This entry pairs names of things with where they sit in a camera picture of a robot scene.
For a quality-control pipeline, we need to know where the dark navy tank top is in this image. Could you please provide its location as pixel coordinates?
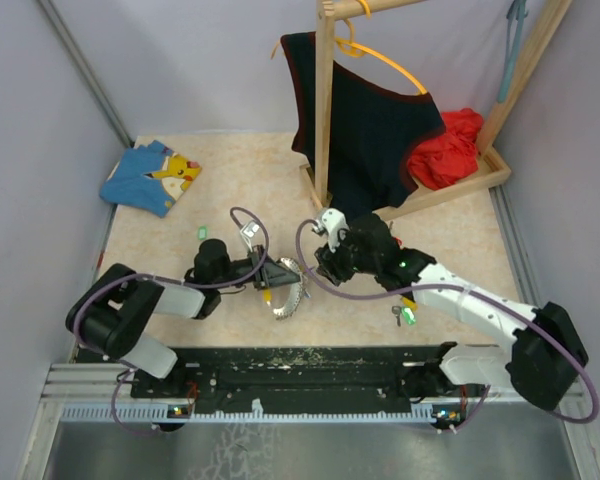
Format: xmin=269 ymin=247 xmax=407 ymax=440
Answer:
xmin=279 ymin=32 xmax=448 ymax=219

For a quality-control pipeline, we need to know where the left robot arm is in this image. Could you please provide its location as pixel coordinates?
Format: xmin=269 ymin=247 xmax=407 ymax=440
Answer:
xmin=65 ymin=239 xmax=304 ymax=397

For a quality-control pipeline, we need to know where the yellow tag key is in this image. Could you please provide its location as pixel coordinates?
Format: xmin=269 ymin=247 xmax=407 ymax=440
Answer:
xmin=401 ymin=296 xmax=417 ymax=310

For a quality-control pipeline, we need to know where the wooden clothes rack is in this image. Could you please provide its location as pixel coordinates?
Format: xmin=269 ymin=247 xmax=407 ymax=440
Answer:
xmin=300 ymin=1 xmax=571 ymax=220

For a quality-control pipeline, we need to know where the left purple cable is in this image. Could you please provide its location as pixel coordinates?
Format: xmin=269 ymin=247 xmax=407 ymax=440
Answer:
xmin=72 ymin=206 xmax=270 ymax=437

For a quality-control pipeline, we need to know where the blue pikachu shirt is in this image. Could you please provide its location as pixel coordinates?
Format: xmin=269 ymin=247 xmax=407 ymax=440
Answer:
xmin=99 ymin=140 xmax=202 ymax=218

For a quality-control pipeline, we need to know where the red crumpled cloth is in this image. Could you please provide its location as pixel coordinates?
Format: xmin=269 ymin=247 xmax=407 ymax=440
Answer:
xmin=407 ymin=108 xmax=484 ymax=190

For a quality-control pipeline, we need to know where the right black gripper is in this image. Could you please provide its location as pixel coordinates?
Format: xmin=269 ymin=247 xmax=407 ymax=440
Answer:
xmin=315 ymin=227 xmax=380 ymax=286

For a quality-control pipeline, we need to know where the blue clothes hanger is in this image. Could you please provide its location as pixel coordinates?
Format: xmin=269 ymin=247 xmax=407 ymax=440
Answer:
xmin=496 ymin=0 xmax=528 ymax=104

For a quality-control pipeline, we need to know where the green tag key right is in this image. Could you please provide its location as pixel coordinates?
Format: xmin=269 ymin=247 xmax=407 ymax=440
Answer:
xmin=391 ymin=306 xmax=416 ymax=327

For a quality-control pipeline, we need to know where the purple cable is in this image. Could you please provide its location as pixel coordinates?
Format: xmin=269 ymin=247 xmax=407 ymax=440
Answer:
xmin=72 ymin=206 xmax=270 ymax=437
xmin=296 ymin=219 xmax=600 ymax=434

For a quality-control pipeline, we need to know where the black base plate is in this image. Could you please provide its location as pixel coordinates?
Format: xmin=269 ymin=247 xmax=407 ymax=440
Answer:
xmin=74 ymin=344 xmax=551 ymax=416

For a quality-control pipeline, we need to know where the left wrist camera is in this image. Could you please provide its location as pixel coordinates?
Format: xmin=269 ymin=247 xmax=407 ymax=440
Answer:
xmin=239 ymin=220 xmax=260 ymax=252

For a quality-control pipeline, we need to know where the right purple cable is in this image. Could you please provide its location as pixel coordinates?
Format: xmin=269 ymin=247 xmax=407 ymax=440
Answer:
xmin=296 ymin=219 xmax=600 ymax=434

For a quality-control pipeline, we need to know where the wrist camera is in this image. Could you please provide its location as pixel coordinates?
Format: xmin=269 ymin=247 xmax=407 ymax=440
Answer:
xmin=312 ymin=208 xmax=349 ymax=253
xmin=239 ymin=220 xmax=260 ymax=252

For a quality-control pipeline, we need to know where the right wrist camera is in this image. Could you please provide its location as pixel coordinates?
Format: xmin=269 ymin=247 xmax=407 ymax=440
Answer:
xmin=312 ymin=208 xmax=349 ymax=253

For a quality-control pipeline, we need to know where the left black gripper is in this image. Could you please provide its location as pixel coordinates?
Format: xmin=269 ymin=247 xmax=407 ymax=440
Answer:
xmin=215 ymin=244 xmax=300 ymax=290

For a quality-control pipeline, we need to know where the large keyring with keys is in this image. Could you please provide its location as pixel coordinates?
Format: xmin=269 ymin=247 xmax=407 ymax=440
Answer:
xmin=262 ymin=257 xmax=307 ymax=320

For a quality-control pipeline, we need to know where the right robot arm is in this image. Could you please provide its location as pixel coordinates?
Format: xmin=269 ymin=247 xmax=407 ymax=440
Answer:
xmin=312 ymin=208 xmax=589 ymax=412

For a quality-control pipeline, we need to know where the yellow clothes hanger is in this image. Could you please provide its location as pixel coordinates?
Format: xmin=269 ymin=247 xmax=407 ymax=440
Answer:
xmin=271 ymin=0 xmax=429 ymax=96

